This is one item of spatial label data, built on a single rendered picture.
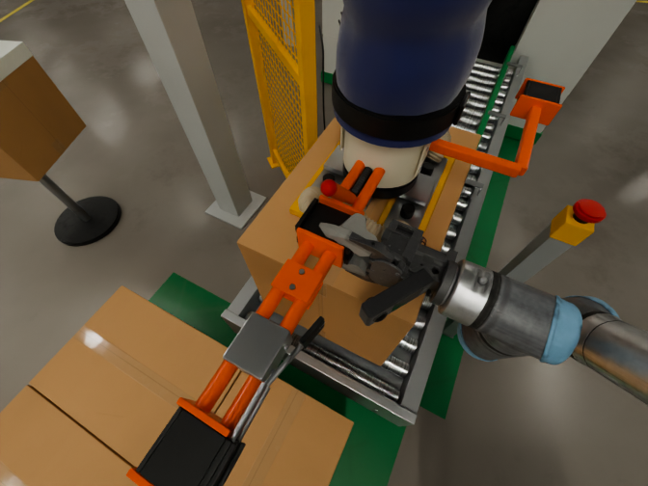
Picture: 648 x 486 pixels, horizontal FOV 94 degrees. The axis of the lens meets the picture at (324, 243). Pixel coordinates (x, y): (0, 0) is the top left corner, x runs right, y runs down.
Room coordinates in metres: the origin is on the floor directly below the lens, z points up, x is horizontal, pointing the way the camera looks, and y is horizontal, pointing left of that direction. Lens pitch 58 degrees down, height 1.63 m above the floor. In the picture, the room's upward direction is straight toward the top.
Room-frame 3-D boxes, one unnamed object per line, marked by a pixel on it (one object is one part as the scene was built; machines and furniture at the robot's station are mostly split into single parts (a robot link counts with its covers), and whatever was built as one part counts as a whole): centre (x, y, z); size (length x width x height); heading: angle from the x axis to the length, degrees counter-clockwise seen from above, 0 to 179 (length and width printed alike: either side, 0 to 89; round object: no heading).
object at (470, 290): (0.18, -0.21, 1.21); 0.09 x 0.05 x 0.10; 152
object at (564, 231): (0.48, -0.67, 0.50); 0.07 x 0.07 x 1.00; 62
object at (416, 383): (1.08, -0.79, 0.50); 2.31 x 0.05 x 0.19; 152
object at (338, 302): (0.53, -0.12, 0.88); 0.60 x 0.40 x 0.40; 153
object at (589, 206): (0.48, -0.67, 1.02); 0.07 x 0.07 x 0.04
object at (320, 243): (0.29, -0.01, 1.21); 0.10 x 0.08 x 0.06; 62
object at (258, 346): (0.10, 0.09, 1.20); 0.07 x 0.07 x 0.04; 62
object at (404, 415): (0.20, 0.04, 0.58); 0.70 x 0.03 x 0.06; 62
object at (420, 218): (0.47, -0.21, 1.10); 0.34 x 0.10 x 0.05; 152
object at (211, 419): (-0.02, 0.16, 1.21); 0.08 x 0.07 x 0.05; 152
